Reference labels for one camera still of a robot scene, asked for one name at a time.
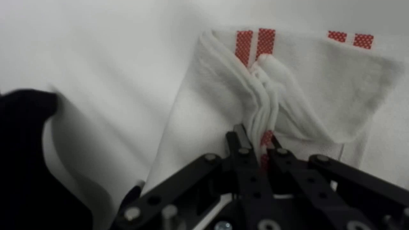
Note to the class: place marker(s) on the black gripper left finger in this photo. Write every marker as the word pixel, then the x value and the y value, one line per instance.
pixel 249 179

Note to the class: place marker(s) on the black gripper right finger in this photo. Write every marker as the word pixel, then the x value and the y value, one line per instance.
pixel 323 186

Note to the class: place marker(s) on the white towel with red stripes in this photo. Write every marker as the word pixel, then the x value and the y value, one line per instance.
pixel 323 89

